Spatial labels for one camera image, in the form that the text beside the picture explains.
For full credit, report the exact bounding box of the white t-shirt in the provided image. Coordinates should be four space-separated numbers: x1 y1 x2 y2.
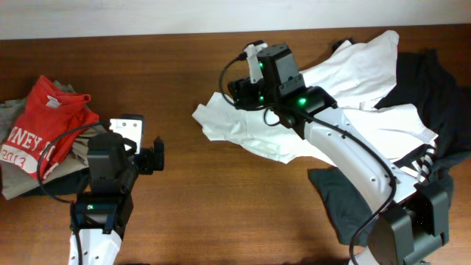
192 30 438 163

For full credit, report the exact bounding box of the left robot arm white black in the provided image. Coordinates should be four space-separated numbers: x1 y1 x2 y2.
68 132 165 264

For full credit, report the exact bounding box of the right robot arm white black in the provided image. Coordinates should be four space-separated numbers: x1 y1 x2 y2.
220 40 449 264

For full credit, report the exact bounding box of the dark folded garment bottom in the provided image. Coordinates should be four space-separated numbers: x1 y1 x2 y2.
20 169 90 197

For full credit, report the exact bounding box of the red printed t-shirt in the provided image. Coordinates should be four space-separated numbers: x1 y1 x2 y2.
1 76 99 179

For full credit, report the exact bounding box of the khaki folded garment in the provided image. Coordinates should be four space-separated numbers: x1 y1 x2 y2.
1 82 104 199

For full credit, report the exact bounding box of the black Nike t-shirt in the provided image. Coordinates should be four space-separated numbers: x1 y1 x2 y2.
308 49 470 245

